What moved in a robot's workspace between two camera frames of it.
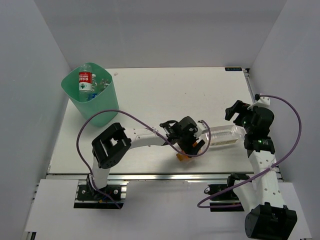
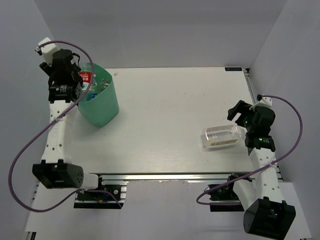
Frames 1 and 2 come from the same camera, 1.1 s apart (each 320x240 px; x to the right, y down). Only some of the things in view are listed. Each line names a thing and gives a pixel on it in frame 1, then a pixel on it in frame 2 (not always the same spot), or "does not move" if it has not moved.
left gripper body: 186,141 -> 50,71
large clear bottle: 225,134 does not move
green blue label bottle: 104,83 does not move
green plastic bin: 107,100 does not move
